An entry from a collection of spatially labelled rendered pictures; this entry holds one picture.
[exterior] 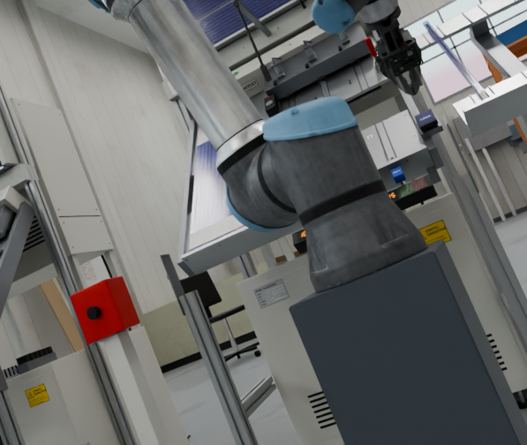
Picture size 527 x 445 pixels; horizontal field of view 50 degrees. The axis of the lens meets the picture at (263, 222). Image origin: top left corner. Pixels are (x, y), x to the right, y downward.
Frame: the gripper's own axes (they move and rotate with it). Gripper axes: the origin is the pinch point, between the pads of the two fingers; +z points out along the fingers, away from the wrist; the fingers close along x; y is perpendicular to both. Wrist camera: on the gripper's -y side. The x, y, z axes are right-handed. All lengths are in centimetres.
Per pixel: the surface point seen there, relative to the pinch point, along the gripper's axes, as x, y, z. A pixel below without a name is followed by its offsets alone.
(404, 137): -5.7, -2.6, 13.2
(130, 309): -100, -6, 29
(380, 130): -10.3, -9.9, 13.2
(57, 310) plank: -422, -325, 259
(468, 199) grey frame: 0.8, 15.7, 22.9
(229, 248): -56, 6, 15
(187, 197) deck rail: -68, -21, 12
